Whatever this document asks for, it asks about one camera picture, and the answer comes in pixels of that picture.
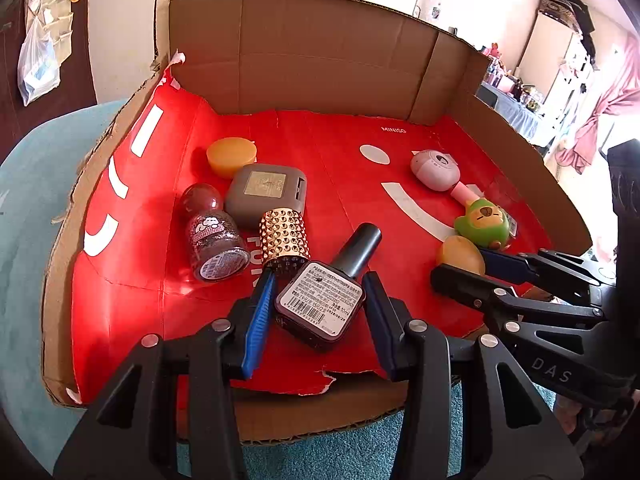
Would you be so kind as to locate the dark clothes pile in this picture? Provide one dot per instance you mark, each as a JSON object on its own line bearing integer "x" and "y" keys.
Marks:
{"x": 575, "y": 12}

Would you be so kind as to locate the small orange round jar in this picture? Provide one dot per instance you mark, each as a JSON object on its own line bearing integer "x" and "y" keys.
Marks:
{"x": 231, "y": 157}

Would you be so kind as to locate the clear plastic bag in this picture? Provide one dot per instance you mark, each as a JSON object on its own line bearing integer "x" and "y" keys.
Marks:
{"x": 37, "y": 70}

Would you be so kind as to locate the beige hanging pocket organizer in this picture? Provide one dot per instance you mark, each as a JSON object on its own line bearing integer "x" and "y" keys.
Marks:
{"x": 55, "y": 20}

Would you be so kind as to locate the pink hanging garment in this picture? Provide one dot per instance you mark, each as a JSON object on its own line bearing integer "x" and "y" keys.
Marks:
{"x": 610, "y": 105}

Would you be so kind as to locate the grey square compact case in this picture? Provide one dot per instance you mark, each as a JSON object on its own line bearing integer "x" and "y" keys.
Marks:
{"x": 260, "y": 190}

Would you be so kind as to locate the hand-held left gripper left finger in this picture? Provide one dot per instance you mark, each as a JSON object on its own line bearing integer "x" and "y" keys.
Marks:
{"x": 260, "y": 325}

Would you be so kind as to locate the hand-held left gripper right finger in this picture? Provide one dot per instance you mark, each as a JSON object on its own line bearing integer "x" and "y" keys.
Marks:
{"x": 380, "y": 330}

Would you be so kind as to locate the red lined cardboard box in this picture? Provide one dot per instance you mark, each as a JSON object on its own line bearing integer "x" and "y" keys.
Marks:
{"x": 150, "y": 240}

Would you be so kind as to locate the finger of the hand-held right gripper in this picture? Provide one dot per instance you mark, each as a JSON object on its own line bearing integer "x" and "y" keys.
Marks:
{"x": 465, "y": 285}
{"x": 505, "y": 264}

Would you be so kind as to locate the dark brown door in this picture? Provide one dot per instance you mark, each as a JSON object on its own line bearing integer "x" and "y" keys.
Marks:
{"x": 10, "y": 115}

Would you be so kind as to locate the black nail polish bottle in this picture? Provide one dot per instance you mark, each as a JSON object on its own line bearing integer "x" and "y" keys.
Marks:
{"x": 320, "y": 305}

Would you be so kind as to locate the green avocado toy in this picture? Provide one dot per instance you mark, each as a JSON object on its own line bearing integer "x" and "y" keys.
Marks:
{"x": 482, "y": 222}

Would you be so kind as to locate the teal fleece blanket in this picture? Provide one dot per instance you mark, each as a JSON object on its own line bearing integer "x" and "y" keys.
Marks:
{"x": 30, "y": 260}

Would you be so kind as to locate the gold studded bottle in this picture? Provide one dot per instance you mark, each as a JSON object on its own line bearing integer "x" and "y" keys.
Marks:
{"x": 284, "y": 240}

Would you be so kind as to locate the white wardrobe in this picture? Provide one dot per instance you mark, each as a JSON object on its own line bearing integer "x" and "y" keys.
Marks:
{"x": 555, "y": 65}

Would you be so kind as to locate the red capped glitter bottle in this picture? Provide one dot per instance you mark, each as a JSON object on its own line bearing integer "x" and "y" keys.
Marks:
{"x": 215, "y": 240}

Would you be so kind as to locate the cluttered side table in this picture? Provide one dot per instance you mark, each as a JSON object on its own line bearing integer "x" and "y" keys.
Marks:
{"x": 505, "y": 77}

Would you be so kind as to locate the orange oval case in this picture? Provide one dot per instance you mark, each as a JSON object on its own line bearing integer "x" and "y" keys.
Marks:
{"x": 460, "y": 255}

